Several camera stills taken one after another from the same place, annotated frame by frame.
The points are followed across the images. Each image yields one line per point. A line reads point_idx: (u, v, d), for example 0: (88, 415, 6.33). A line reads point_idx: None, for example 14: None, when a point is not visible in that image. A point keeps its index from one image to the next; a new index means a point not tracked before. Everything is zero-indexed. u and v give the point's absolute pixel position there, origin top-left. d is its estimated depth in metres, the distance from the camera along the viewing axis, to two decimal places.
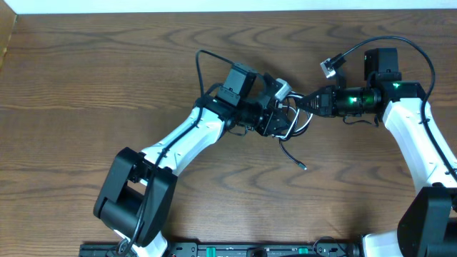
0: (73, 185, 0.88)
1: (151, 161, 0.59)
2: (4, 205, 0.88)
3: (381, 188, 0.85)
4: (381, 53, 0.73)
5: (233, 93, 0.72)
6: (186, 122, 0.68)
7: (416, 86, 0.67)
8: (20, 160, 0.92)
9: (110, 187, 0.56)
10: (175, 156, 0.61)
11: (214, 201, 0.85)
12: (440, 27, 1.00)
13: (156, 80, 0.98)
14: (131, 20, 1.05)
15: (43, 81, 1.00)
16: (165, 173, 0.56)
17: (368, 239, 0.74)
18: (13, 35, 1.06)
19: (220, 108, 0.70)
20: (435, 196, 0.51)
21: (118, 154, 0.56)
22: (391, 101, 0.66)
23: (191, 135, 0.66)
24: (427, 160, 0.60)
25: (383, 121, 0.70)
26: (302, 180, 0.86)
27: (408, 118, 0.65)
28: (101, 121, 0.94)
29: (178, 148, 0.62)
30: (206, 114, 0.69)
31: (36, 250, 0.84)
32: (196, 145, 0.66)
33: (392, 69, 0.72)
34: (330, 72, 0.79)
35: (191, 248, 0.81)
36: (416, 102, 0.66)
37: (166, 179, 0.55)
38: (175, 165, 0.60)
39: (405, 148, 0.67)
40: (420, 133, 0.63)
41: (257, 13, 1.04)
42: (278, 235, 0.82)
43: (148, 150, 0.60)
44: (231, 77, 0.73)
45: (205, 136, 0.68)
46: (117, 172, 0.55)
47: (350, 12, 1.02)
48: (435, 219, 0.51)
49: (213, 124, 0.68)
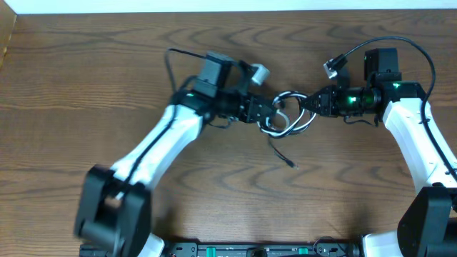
0: (73, 185, 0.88)
1: (122, 178, 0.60)
2: (4, 205, 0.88)
3: (382, 188, 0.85)
4: (380, 53, 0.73)
5: (208, 84, 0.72)
6: (159, 125, 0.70)
7: (416, 86, 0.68)
8: (21, 160, 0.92)
9: (86, 208, 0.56)
10: (148, 167, 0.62)
11: (214, 201, 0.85)
12: (441, 27, 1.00)
13: (156, 80, 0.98)
14: (131, 20, 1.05)
15: (43, 81, 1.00)
16: (136, 187, 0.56)
17: (368, 239, 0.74)
18: (13, 35, 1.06)
19: (194, 103, 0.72)
20: (436, 195, 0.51)
21: (86, 176, 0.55)
22: (390, 101, 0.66)
23: (166, 138, 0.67)
24: (427, 160, 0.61)
25: (383, 120, 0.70)
26: (302, 180, 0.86)
27: (408, 118, 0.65)
28: (101, 121, 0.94)
29: (153, 157, 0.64)
30: (182, 111, 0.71)
31: (37, 250, 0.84)
32: (172, 149, 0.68)
33: (392, 69, 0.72)
34: (333, 73, 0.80)
35: (191, 248, 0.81)
36: (416, 102, 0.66)
37: (138, 193, 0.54)
38: (149, 178, 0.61)
39: (405, 148, 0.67)
40: (420, 133, 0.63)
41: (257, 13, 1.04)
42: (278, 235, 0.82)
43: (120, 163, 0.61)
44: (206, 68, 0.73)
45: (181, 136, 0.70)
46: (89, 194, 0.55)
47: (350, 12, 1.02)
48: (434, 219, 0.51)
49: (188, 123, 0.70)
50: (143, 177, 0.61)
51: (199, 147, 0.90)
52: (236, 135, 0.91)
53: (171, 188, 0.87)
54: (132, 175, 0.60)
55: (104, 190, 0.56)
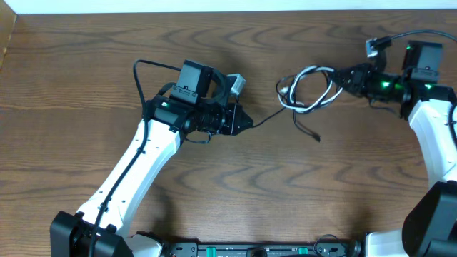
0: (73, 185, 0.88)
1: (91, 221, 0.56)
2: (4, 205, 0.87)
3: (382, 188, 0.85)
4: (425, 47, 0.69)
5: (188, 91, 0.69)
6: (131, 149, 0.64)
7: (448, 91, 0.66)
8: (20, 160, 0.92)
9: (58, 253, 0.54)
10: (117, 207, 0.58)
11: (214, 201, 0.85)
12: (441, 27, 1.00)
13: (156, 80, 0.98)
14: (131, 20, 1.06)
15: (43, 81, 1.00)
16: (108, 233, 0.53)
17: (371, 236, 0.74)
18: (13, 35, 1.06)
19: (169, 114, 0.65)
20: (450, 193, 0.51)
21: (54, 222, 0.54)
22: (420, 99, 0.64)
23: (137, 166, 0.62)
24: (447, 160, 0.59)
25: (408, 118, 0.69)
26: (302, 180, 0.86)
27: (435, 117, 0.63)
28: (101, 121, 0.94)
29: (122, 193, 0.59)
30: (155, 129, 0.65)
31: (36, 250, 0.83)
32: (146, 178, 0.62)
33: (431, 67, 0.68)
34: (373, 53, 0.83)
35: (191, 248, 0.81)
36: (446, 104, 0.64)
37: (108, 241, 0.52)
38: (119, 220, 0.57)
39: (425, 146, 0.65)
40: (445, 133, 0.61)
41: (257, 13, 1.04)
42: (278, 235, 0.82)
43: (88, 205, 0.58)
44: (183, 75, 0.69)
45: (156, 160, 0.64)
46: (59, 239, 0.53)
47: (350, 12, 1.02)
48: (443, 215, 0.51)
49: (163, 143, 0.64)
50: (113, 220, 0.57)
51: (199, 148, 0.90)
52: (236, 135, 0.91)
53: (171, 188, 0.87)
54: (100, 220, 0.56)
55: (76, 233, 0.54)
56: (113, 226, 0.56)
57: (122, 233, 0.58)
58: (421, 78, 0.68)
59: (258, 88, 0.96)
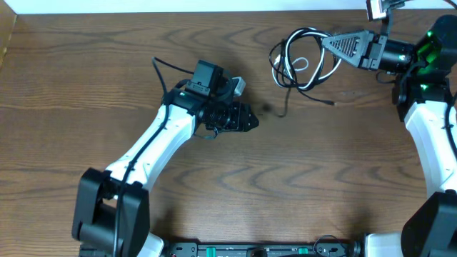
0: (73, 185, 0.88)
1: (118, 179, 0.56)
2: (4, 205, 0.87)
3: (382, 188, 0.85)
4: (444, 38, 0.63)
5: (202, 86, 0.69)
6: (153, 126, 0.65)
7: (445, 90, 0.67)
8: (20, 160, 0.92)
9: (81, 211, 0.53)
10: (143, 167, 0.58)
11: (214, 201, 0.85)
12: None
13: (156, 80, 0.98)
14: (131, 20, 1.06)
15: (43, 81, 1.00)
16: (135, 189, 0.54)
17: (370, 238, 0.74)
18: (13, 35, 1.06)
19: (187, 102, 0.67)
20: (448, 203, 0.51)
21: (82, 178, 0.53)
22: (416, 102, 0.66)
23: (159, 138, 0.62)
24: (444, 166, 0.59)
25: (405, 121, 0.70)
26: (302, 180, 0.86)
27: (431, 121, 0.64)
28: (101, 121, 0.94)
29: (147, 157, 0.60)
30: (175, 111, 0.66)
31: (36, 251, 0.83)
32: (166, 150, 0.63)
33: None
34: (381, 13, 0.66)
35: (191, 248, 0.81)
36: (441, 107, 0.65)
37: (138, 196, 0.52)
38: (145, 178, 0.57)
39: (423, 152, 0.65)
40: (441, 137, 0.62)
41: (258, 13, 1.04)
42: (278, 235, 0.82)
43: (115, 165, 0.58)
44: (198, 70, 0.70)
45: (176, 136, 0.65)
46: (86, 196, 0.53)
47: (350, 11, 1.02)
48: (443, 225, 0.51)
49: (184, 122, 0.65)
50: (140, 178, 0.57)
51: (199, 147, 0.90)
52: (236, 135, 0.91)
53: (171, 188, 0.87)
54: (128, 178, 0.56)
55: (101, 191, 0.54)
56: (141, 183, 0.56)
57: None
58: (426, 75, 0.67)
59: (258, 88, 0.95)
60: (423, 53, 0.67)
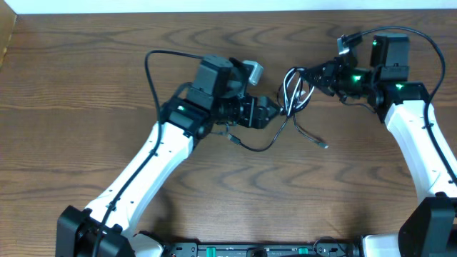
0: (73, 185, 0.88)
1: (98, 219, 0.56)
2: (4, 205, 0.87)
3: (382, 188, 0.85)
4: (392, 44, 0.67)
5: (204, 94, 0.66)
6: (144, 149, 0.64)
7: (420, 86, 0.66)
8: (20, 160, 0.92)
9: (63, 245, 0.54)
10: (126, 207, 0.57)
11: (213, 201, 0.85)
12: (441, 27, 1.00)
13: (156, 80, 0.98)
14: (131, 20, 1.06)
15: (43, 81, 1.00)
16: (112, 233, 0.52)
17: (368, 239, 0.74)
18: (13, 35, 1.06)
19: (185, 120, 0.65)
20: (439, 207, 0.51)
21: (61, 217, 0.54)
22: (394, 103, 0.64)
23: (148, 169, 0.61)
24: (430, 168, 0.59)
25: (384, 122, 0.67)
26: (302, 180, 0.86)
27: (411, 121, 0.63)
28: (101, 121, 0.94)
29: (131, 194, 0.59)
30: (168, 132, 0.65)
31: (36, 251, 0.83)
32: (156, 180, 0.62)
33: (400, 63, 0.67)
34: (344, 50, 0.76)
35: (191, 248, 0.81)
36: (420, 105, 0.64)
37: (113, 241, 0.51)
38: (126, 220, 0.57)
39: (406, 151, 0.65)
40: (423, 138, 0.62)
41: (257, 13, 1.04)
42: (278, 235, 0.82)
43: (95, 203, 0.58)
44: (201, 76, 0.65)
45: (167, 163, 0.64)
46: (65, 234, 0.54)
47: (350, 12, 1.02)
48: (438, 229, 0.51)
49: (177, 147, 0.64)
50: (120, 221, 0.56)
51: (198, 147, 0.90)
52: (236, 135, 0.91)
53: (171, 188, 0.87)
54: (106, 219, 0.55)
55: (81, 229, 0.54)
56: (119, 226, 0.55)
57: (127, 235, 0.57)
58: (390, 75, 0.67)
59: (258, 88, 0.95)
60: (373, 63, 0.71)
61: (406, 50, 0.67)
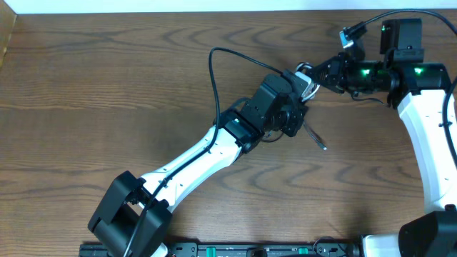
0: (73, 185, 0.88)
1: (148, 190, 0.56)
2: (4, 205, 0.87)
3: (382, 188, 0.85)
4: (403, 25, 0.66)
5: (258, 113, 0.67)
6: (198, 145, 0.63)
7: (441, 72, 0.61)
8: (20, 160, 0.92)
9: (105, 208, 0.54)
10: (176, 188, 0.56)
11: (214, 201, 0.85)
12: (440, 27, 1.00)
13: (156, 80, 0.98)
14: (131, 20, 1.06)
15: (43, 81, 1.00)
16: (161, 207, 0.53)
17: (368, 239, 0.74)
18: (13, 35, 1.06)
19: (238, 131, 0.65)
20: (448, 220, 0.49)
21: (118, 179, 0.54)
22: (410, 93, 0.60)
23: (199, 163, 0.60)
24: (442, 175, 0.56)
25: (398, 111, 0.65)
26: (302, 180, 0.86)
27: (428, 117, 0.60)
28: (101, 121, 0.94)
29: (183, 178, 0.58)
30: (223, 137, 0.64)
31: (36, 251, 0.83)
32: (203, 176, 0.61)
33: (413, 46, 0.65)
34: (348, 43, 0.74)
35: (191, 248, 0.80)
36: (439, 96, 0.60)
37: (161, 217, 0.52)
38: (173, 200, 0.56)
39: (418, 150, 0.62)
40: (438, 138, 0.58)
41: (257, 13, 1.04)
42: (278, 235, 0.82)
43: (150, 175, 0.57)
44: (258, 97, 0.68)
45: (216, 164, 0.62)
46: (114, 198, 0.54)
47: (350, 12, 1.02)
48: (443, 242, 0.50)
49: (229, 150, 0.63)
50: (169, 197, 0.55)
51: None
52: None
53: None
54: (158, 191, 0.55)
55: (128, 197, 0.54)
56: (167, 203, 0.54)
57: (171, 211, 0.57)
58: (405, 58, 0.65)
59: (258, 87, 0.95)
60: (385, 49, 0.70)
61: (419, 32, 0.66)
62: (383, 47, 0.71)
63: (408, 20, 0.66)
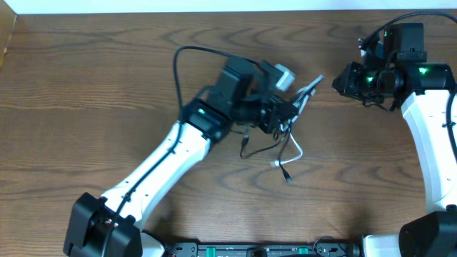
0: (74, 185, 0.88)
1: (112, 208, 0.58)
2: (4, 205, 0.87)
3: (382, 188, 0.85)
4: (405, 28, 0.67)
5: (223, 101, 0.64)
6: (162, 148, 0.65)
7: (445, 72, 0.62)
8: (20, 160, 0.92)
9: (74, 233, 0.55)
10: (141, 200, 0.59)
11: (214, 201, 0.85)
12: (440, 27, 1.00)
13: (156, 80, 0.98)
14: (131, 20, 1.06)
15: (43, 81, 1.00)
16: (126, 221, 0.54)
17: (368, 239, 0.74)
18: (13, 35, 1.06)
19: (203, 123, 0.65)
20: (448, 220, 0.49)
21: (78, 203, 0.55)
22: (414, 93, 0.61)
23: (163, 166, 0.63)
24: (443, 176, 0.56)
25: (401, 110, 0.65)
26: (303, 180, 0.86)
27: (431, 117, 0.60)
28: (101, 121, 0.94)
29: (146, 188, 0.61)
30: (187, 135, 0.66)
31: (36, 251, 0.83)
32: (171, 178, 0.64)
33: (416, 48, 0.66)
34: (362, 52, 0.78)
35: (191, 248, 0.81)
36: (443, 97, 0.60)
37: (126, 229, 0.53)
38: (139, 213, 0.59)
39: (420, 150, 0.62)
40: (440, 138, 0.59)
41: (257, 13, 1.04)
42: (278, 235, 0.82)
43: (111, 193, 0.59)
44: (222, 81, 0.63)
45: (183, 163, 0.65)
46: (79, 221, 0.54)
47: (350, 11, 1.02)
48: (444, 242, 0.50)
49: (193, 148, 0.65)
50: (133, 211, 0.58)
51: None
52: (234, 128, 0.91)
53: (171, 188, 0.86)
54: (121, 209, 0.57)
55: (94, 217, 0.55)
56: (133, 218, 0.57)
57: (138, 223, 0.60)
58: (408, 59, 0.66)
59: None
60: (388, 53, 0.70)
61: (421, 35, 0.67)
62: (386, 51, 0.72)
63: (410, 23, 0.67)
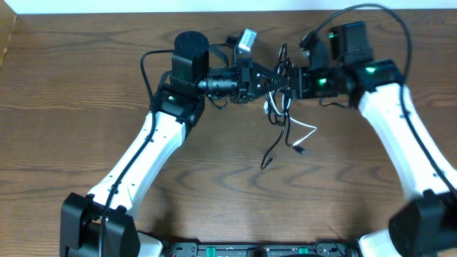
0: (73, 186, 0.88)
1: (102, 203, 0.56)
2: (4, 205, 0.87)
3: (382, 188, 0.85)
4: (348, 33, 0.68)
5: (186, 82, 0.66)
6: (139, 138, 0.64)
7: (391, 68, 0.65)
8: (20, 160, 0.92)
9: (68, 235, 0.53)
10: (127, 189, 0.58)
11: (214, 201, 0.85)
12: (439, 28, 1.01)
13: (156, 80, 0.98)
14: (131, 19, 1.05)
15: (43, 81, 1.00)
16: (117, 214, 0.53)
17: (364, 240, 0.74)
18: (13, 35, 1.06)
19: (176, 109, 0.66)
20: (429, 206, 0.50)
21: (65, 204, 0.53)
22: (368, 93, 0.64)
23: (143, 153, 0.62)
24: (412, 161, 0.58)
25: (360, 109, 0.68)
26: (303, 180, 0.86)
27: (388, 112, 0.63)
28: (101, 121, 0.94)
29: (131, 178, 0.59)
30: (163, 122, 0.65)
31: (37, 251, 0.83)
32: (153, 165, 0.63)
33: (363, 48, 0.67)
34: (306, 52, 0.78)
35: (191, 248, 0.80)
36: (395, 90, 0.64)
37: (118, 221, 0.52)
38: (129, 202, 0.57)
39: (388, 146, 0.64)
40: (400, 128, 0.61)
41: (257, 13, 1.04)
42: (278, 235, 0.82)
43: (98, 189, 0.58)
44: (176, 67, 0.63)
45: (163, 149, 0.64)
46: (71, 222, 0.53)
47: (350, 12, 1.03)
48: (428, 228, 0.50)
49: (171, 132, 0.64)
50: (123, 202, 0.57)
51: (198, 147, 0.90)
52: (233, 128, 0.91)
53: (172, 188, 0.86)
54: (111, 201, 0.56)
55: (86, 215, 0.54)
56: (123, 206, 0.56)
57: (131, 213, 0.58)
58: (356, 60, 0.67)
59: None
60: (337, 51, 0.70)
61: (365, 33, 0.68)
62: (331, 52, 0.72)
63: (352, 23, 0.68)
